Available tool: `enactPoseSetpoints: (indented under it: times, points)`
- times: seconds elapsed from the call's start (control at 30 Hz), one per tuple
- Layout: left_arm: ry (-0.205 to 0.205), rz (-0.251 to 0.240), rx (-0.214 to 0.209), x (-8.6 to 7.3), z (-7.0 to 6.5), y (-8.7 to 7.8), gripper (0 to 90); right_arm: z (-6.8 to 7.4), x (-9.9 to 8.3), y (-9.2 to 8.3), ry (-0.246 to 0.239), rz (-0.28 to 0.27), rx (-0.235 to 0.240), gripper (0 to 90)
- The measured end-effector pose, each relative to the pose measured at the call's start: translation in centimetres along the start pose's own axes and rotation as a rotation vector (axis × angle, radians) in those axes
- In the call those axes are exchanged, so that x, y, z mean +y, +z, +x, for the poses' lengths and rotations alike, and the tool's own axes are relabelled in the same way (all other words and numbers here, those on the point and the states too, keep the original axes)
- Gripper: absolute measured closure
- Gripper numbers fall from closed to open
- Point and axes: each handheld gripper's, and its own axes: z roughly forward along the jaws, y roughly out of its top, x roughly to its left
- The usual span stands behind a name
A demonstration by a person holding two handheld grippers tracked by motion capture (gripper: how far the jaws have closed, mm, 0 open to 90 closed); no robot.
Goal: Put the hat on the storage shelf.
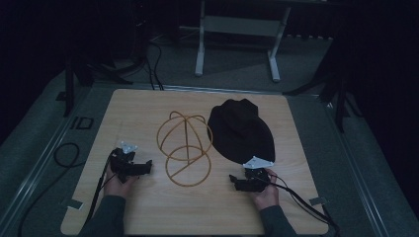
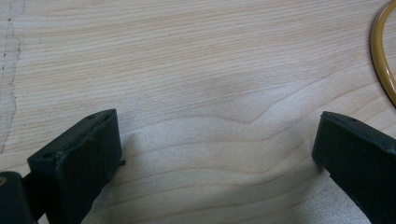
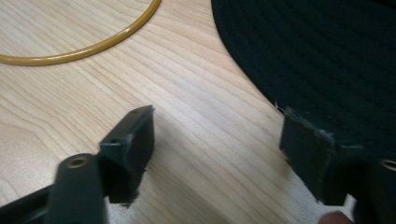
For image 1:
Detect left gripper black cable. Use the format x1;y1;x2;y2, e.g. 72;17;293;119
82;148;119;230

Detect grey tape piece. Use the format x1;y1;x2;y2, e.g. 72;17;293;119
308;197;328;207
66;198;84;210

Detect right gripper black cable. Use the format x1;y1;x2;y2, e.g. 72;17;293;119
269;173;343;237

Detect gold wire hat stand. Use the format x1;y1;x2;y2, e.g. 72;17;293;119
156;110;214;189

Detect black looped floor cable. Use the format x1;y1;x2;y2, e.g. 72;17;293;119
16;141;82;237

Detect person's right hand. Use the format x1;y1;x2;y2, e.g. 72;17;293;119
249;168;281;212

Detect black hanging cables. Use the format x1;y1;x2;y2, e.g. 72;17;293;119
143;39;166;92

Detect white metal desk frame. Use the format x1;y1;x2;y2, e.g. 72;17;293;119
194;0;293;84

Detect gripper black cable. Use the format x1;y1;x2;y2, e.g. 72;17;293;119
82;148;119;230
269;173;343;237

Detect black brimmed hat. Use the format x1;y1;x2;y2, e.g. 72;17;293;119
206;97;277;166

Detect black tripod stand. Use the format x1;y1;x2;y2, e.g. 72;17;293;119
62;42;149;119
282;39;365;134

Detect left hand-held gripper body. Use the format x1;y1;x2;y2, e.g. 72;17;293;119
109;140;140;184

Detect person's left hand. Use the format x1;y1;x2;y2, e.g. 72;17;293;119
103;164;138;200

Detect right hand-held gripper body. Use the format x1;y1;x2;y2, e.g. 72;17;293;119
242;155;276;194

